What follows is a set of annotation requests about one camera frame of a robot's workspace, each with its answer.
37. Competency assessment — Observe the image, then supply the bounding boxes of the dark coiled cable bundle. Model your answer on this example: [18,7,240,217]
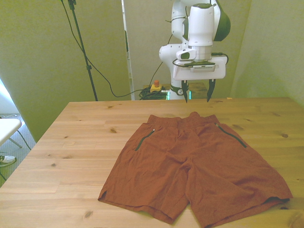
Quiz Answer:
[138,87,169,101]

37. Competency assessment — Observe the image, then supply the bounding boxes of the black thin tripod pole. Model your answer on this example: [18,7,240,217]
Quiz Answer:
[67,0,99,102]

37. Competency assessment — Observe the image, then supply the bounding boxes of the black tripod camera cable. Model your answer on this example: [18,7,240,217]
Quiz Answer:
[60,0,145,98]

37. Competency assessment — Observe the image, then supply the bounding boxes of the white folding table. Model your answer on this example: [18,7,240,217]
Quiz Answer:
[0,118,23,149]

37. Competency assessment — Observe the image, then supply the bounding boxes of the yellow emergency stop box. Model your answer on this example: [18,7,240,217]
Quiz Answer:
[150,80,165,93]

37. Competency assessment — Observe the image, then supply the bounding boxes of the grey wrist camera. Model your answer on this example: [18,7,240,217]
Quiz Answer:
[180,61,217,71]

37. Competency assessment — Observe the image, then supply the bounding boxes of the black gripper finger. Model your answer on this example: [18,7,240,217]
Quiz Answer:
[181,80,189,104]
[206,79,216,103]

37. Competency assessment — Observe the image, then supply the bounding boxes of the white door frame strip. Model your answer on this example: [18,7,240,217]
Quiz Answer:
[121,0,135,101]

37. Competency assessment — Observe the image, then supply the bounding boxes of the white sneaker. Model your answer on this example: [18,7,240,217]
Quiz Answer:
[0,154,17,168]

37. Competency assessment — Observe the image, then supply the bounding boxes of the rust red shorts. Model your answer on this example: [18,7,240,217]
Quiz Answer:
[97,111,294,225]

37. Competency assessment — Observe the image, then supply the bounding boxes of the black floor cable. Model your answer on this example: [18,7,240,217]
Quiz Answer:
[16,129,32,151]

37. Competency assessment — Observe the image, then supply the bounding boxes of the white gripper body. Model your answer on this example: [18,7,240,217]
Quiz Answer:
[172,56,227,81]

